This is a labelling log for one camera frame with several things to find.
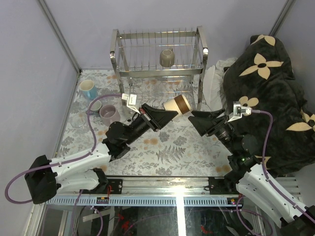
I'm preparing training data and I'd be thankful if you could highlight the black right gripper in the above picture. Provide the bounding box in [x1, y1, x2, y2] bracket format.
[189, 108, 237, 154]

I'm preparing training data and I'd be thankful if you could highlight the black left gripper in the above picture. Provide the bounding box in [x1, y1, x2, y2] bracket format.
[126, 104, 178, 147]

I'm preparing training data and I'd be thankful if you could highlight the cream and brown mug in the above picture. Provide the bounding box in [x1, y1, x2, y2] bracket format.
[163, 95, 192, 116]

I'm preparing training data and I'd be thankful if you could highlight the pink ribbed mug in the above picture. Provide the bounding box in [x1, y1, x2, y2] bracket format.
[99, 105, 121, 126]

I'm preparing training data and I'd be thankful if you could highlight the olive grey mug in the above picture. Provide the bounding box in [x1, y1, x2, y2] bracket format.
[159, 48, 175, 68]

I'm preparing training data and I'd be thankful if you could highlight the grey-blue textured mug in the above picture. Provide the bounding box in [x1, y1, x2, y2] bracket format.
[86, 100, 102, 116]

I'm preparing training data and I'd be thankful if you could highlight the clear glass tumbler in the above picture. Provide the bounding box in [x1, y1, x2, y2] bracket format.
[70, 114, 87, 128]

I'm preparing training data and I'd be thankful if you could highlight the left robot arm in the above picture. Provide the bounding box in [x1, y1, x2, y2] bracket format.
[24, 104, 178, 204]

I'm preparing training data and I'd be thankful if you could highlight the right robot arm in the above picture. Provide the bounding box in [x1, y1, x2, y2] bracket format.
[189, 106, 315, 236]

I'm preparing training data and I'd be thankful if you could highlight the steel two-tier dish rack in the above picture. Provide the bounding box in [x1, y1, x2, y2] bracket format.
[109, 26, 209, 110]

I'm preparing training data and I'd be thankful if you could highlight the white pillow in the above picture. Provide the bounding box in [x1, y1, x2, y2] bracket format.
[203, 58, 239, 116]

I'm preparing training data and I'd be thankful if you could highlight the floral tablecloth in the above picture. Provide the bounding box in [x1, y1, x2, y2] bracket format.
[51, 69, 243, 177]

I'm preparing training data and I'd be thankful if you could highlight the black floral blanket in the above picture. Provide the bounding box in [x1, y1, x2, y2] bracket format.
[228, 34, 315, 177]

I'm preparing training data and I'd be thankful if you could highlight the light blue mug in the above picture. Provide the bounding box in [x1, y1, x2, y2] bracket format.
[79, 80, 97, 100]

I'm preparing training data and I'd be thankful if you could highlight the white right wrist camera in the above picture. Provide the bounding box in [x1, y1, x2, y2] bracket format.
[227, 101, 252, 122]

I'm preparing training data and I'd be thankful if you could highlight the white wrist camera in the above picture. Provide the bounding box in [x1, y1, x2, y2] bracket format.
[122, 93, 139, 113]
[227, 101, 252, 122]

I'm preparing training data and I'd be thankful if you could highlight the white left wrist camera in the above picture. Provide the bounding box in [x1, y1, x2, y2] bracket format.
[122, 93, 139, 113]

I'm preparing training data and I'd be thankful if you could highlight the aluminium mounting rail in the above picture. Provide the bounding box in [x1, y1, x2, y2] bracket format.
[46, 176, 302, 207]

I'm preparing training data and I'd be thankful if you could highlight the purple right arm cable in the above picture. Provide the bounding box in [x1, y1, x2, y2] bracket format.
[236, 110, 315, 234]

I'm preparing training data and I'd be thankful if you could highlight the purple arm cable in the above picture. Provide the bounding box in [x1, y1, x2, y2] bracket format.
[4, 93, 124, 205]
[236, 110, 315, 234]

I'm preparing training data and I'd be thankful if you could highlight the left aluminium frame post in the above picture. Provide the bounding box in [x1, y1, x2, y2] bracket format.
[36, 0, 82, 74]

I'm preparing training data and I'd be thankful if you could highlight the aluminium frame post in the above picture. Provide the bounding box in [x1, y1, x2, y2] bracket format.
[36, 0, 82, 74]
[269, 0, 296, 36]

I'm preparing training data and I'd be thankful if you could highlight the right aluminium frame post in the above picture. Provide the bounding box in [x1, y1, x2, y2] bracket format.
[269, 0, 296, 36]

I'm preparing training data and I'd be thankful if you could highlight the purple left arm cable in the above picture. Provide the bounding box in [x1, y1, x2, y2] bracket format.
[4, 93, 124, 205]

